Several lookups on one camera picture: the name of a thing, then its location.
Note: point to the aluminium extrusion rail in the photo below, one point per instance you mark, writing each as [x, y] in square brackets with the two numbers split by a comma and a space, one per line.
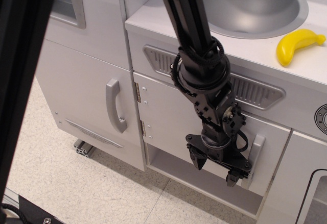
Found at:
[83, 148]

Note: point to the grey vent panel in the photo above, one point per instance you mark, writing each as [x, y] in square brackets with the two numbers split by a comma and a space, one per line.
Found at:
[246, 90]

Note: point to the silver cabinet door handle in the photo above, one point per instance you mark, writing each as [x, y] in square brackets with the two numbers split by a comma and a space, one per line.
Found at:
[253, 158]

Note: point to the grey recessed dispenser panel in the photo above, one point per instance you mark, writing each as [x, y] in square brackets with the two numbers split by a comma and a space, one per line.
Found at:
[70, 12]

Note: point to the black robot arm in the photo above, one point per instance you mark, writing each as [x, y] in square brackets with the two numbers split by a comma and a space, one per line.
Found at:
[201, 71]

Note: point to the white oven door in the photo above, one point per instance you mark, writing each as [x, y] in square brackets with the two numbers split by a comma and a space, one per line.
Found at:
[298, 191]

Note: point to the silver fridge door handle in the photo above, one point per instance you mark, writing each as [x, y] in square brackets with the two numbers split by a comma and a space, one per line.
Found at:
[112, 91]

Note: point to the white cabinet door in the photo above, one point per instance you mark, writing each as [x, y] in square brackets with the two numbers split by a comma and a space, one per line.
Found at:
[169, 116]

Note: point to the upper metal door hinge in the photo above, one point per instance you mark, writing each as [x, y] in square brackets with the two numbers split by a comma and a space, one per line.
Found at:
[138, 95]

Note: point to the white toy fridge cabinet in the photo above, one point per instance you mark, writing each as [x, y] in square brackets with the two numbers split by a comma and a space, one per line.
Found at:
[74, 68]

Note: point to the white toy kitchen counter unit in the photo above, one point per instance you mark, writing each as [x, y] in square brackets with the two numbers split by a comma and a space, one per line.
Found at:
[304, 82]

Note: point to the yellow toy banana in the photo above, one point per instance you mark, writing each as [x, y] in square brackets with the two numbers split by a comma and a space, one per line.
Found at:
[295, 40]

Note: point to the aluminium base frame rail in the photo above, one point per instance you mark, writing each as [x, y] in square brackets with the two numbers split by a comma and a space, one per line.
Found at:
[10, 196]

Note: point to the silver fridge emblem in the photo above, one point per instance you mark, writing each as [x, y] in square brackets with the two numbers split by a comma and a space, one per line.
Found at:
[93, 134]

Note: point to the silver toy sink basin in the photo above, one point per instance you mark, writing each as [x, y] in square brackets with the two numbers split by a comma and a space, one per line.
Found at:
[255, 19]

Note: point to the metal door hinge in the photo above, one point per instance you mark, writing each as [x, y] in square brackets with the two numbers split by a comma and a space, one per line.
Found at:
[143, 128]
[138, 95]

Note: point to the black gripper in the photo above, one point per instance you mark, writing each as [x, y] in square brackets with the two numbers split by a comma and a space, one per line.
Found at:
[227, 155]

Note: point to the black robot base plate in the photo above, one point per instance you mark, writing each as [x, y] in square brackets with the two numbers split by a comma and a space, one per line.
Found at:
[21, 210]

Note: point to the black round oven dial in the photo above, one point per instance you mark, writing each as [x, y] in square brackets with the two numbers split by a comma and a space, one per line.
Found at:
[320, 118]

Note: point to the lower metal door hinge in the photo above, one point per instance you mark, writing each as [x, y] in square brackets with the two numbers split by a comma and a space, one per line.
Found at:
[143, 128]

